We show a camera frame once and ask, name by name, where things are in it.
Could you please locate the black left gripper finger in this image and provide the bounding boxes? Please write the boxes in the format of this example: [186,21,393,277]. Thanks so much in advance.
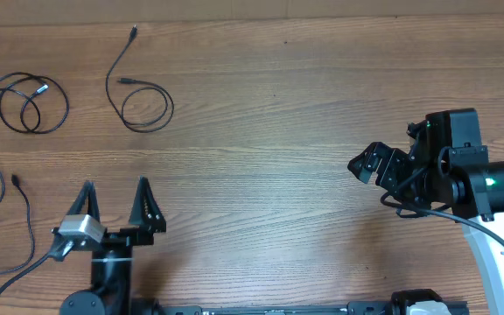
[66,181,100,221]
[129,177,165,228]

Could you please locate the braided black usb cable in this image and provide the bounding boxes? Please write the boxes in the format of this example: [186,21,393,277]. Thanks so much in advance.
[0,151,37,281]

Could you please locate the smooth black usb cable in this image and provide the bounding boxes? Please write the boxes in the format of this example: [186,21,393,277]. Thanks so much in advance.
[0,71,70,135]

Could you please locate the thin black usb cable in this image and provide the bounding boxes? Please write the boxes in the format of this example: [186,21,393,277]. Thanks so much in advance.
[104,24,176,134]

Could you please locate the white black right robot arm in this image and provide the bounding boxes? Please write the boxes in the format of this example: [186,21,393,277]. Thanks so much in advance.
[347,108,504,314]

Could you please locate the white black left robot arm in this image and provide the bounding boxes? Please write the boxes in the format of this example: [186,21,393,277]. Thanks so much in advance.
[53,177,166,315]

